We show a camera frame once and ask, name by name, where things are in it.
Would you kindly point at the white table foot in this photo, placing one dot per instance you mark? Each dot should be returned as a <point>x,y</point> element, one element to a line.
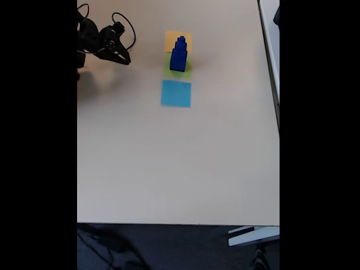
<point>253,236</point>

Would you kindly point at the dark blue object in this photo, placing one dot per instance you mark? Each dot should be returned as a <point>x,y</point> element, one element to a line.
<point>277,15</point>

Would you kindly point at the large blue cube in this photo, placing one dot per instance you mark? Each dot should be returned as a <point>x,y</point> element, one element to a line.
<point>177,66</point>

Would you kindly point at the orange paper square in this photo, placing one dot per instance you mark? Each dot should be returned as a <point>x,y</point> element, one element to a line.
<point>168,42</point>

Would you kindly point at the green paper square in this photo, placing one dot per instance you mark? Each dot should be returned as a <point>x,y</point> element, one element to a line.
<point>167,69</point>

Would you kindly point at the medium blue cube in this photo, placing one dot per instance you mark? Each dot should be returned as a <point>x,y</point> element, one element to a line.
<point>179,54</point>

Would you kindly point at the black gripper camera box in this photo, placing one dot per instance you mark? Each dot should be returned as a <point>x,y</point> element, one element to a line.
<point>118,28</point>

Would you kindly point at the small blue cube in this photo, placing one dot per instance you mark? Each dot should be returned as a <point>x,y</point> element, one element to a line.
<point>180,45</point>

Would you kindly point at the white neighbouring table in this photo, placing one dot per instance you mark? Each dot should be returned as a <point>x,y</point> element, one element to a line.
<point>270,56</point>

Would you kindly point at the light blue paper square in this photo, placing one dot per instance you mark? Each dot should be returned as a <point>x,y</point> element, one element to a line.
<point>176,94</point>

